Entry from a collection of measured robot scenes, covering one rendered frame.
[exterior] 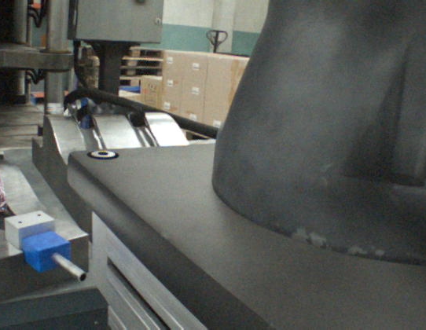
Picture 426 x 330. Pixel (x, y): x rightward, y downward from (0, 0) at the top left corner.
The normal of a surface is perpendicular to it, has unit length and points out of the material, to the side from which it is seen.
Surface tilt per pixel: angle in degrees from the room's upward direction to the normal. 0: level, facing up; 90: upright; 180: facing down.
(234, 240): 0
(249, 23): 90
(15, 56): 90
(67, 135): 28
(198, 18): 90
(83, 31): 90
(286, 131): 73
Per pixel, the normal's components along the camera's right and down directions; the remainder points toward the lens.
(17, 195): 0.42, -0.76
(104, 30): 0.51, 0.25
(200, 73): -0.76, -0.02
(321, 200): -0.56, 0.15
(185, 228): 0.08, -0.97
